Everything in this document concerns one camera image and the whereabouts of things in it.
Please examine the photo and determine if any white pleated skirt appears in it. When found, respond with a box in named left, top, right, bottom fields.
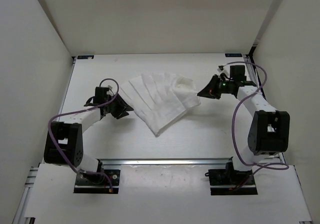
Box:
left=120, top=72, right=201, bottom=137

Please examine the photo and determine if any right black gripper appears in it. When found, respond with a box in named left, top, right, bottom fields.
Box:
left=196, top=74, right=233, bottom=100

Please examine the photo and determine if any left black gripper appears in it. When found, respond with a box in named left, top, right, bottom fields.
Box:
left=104, top=93, right=134, bottom=120

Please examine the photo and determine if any left blue corner sticker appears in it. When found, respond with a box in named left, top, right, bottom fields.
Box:
left=76, top=55, right=94, bottom=60

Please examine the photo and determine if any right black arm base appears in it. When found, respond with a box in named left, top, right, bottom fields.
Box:
left=204, top=162, right=258, bottom=196

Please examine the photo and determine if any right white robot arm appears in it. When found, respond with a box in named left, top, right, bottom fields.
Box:
left=197, top=61, right=290, bottom=184

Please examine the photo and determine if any right blue corner sticker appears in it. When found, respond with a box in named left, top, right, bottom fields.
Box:
left=225, top=53, right=243, bottom=58

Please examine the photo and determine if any blue corner sticker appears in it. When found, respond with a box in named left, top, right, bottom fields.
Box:
left=76, top=55, right=94, bottom=60
left=225, top=53, right=243, bottom=58

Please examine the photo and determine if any aluminium table edge rail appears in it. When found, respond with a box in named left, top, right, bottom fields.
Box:
left=101, top=158, right=229, bottom=166

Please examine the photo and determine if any white foam front board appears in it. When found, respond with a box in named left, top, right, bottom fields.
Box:
left=25, top=164, right=311, bottom=224

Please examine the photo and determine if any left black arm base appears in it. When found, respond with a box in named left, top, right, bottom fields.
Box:
left=73, top=164, right=121, bottom=194

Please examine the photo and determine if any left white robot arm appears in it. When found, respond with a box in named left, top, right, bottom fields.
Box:
left=43, top=86, right=134, bottom=184

